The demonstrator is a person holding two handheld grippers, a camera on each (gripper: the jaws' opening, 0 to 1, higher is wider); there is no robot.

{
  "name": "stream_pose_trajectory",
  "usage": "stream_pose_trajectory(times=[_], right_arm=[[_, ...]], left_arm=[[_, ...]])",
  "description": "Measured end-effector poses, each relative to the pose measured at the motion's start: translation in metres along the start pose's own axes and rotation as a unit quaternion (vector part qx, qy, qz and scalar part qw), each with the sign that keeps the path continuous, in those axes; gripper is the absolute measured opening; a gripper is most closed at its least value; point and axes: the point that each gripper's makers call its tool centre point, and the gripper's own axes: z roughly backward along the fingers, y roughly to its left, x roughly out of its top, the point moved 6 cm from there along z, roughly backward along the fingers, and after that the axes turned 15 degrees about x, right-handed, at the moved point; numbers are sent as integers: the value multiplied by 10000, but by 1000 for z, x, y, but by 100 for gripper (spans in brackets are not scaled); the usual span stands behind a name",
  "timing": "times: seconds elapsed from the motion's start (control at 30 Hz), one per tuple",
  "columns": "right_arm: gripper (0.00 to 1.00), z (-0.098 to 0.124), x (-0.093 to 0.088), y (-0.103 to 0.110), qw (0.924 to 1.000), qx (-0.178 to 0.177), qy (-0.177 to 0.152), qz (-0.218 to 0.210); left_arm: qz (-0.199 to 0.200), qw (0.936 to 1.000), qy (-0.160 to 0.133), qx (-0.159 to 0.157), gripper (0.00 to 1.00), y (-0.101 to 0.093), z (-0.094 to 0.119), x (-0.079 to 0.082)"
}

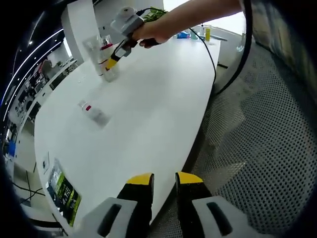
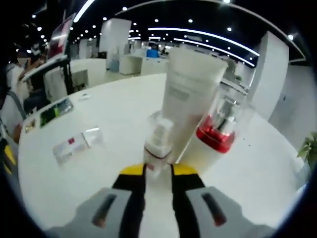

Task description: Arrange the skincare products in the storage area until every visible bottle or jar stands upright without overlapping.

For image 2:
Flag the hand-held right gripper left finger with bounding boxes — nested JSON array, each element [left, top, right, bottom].
[[46, 163, 147, 238]]

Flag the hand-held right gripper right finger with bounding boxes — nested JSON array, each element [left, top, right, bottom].
[[169, 163, 273, 238]]

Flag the long clear skincare bottle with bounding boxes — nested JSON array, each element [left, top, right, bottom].
[[52, 128, 104, 162]]

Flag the small white pump skincare bottle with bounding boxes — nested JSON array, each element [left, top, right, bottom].
[[143, 111, 179, 238]]

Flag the red clear skincare bottle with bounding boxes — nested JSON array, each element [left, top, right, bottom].
[[195, 80, 250, 175]]

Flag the white skincare tube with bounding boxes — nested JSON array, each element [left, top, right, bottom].
[[161, 46, 230, 165]]

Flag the small brown packet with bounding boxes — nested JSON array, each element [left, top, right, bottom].
[[24, 118, 37, 134]]

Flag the green printed packet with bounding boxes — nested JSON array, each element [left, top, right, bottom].
[[39, 97, 75, 129]]

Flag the green potted plant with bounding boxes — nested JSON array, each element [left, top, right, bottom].
[[296, 132, 317, 172]]

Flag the large red display screen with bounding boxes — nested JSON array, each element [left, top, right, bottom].
[[48, 13, 75, 59]]

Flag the long white office counter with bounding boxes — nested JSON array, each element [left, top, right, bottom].
[[106, 53, 171, 76]]

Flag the long ceiling light strip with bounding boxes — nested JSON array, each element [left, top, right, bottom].
[[73, 0, 97, 23]]

